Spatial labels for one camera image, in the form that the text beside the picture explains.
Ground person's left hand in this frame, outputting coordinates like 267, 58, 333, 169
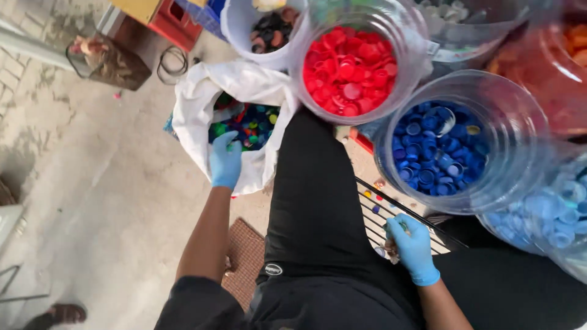
209, 130, 243, 191

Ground person's right hand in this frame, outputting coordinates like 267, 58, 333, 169
383, 213, 441, 287

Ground plastic scrap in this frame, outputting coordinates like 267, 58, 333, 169
375, 238, 402, 266

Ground heap of mixed coloured caps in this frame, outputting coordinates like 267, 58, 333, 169
209, 92, 280, 152

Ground scattered caps on floor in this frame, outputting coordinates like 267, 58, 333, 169
362, 179, 400, 215

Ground white sack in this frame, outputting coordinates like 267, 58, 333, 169
172, 60, 301, 197

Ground person's black trousers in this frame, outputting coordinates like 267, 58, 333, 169
154, 108, 587, 330

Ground clear jar of blue caps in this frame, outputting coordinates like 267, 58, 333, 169
372, 70, 551, 215

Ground white bucket of dark caps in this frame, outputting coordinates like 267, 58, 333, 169
220, 0, 309, 72

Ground brown woven mat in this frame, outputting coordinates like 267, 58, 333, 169
221, 218, 267, 312

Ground red plastic crate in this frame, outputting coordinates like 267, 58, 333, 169
148, 0, 205, 52

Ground blue woven bag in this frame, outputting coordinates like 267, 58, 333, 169
175, 0, 227, 42

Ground brown basket with scraps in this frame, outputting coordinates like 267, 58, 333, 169
65, 34, 152, 91

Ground clear jar of red caps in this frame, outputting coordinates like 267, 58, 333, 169
290, 0, 429, 126

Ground clear jar of light-blue caps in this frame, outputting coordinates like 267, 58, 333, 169
477, 147, 587, 285

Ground yellow box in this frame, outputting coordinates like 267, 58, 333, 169
110, 0, 162, 24

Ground clear jar of white caps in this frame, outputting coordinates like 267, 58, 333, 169
413, 0, 542, 79

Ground grey pipe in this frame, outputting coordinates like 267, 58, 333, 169
0, 25, 74, 72

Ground clear jar of orange caps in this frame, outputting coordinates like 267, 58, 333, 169
486, 0, 587, 138

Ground black wire rack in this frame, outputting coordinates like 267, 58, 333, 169
355, 176, 468, 257

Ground black wire rings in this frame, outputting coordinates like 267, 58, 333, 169
157, 46, 189, 85

